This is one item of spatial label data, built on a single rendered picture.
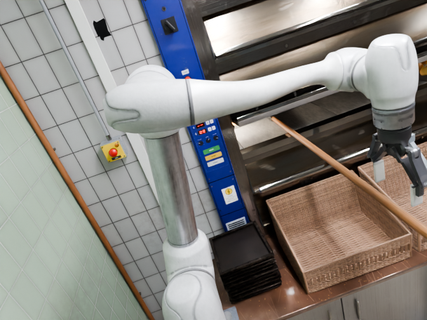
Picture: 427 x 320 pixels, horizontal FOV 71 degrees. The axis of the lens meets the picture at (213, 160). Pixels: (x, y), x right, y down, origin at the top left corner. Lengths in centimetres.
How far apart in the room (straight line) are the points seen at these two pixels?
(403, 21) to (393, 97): 117
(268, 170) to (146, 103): 123
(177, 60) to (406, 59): 96
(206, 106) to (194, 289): 50
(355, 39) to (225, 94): 123
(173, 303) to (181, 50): 104
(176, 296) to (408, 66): 79
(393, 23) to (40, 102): 176
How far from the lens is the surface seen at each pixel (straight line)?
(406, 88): 80
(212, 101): 63
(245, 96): 65
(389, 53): 77
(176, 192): 88
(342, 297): 168
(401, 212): 110
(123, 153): 151
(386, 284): 179
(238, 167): 168
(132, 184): 166
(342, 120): 184
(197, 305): 88
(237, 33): 151
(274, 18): 157
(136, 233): 183
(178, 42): 144
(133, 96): 62
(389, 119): 82
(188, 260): 100
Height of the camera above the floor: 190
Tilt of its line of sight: 25 degrees down
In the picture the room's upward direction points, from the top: 19 degrees counter-clockwise
